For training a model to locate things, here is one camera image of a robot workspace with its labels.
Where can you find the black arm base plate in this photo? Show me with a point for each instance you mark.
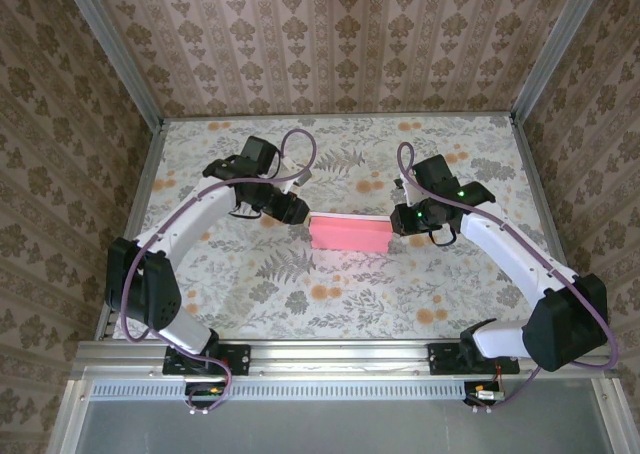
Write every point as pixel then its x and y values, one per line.
pixel 240 359
pixel 440 359

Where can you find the floral table cover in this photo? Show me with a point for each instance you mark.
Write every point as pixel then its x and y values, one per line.
pixel 350 299

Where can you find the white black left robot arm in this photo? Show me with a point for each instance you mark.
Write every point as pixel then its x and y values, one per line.
pixel 195 219

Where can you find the aluminium frame post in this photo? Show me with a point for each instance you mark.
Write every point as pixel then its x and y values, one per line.
pixel 557 44
pixel 115 49

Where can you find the aluminium mounting rail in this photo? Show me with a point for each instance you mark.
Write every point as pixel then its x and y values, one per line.
pixel 340 356

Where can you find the grey metal panel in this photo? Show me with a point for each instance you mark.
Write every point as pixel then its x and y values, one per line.
pixel 325 429

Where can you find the thin aluminium wall rail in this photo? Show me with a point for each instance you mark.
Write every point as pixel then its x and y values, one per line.
pixel 340 115

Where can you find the aluminium table edge rail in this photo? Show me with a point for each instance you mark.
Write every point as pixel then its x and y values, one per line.
pixel 545 199
pixel 148 179

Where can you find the small connector board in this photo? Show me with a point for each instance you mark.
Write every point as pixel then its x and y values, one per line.
pixel 482 393
pixel 205 393

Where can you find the pink white paper box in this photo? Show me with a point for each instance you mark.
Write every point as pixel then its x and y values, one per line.
pixel 350 234

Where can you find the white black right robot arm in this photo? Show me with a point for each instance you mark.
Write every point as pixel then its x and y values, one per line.
pixel 500 249

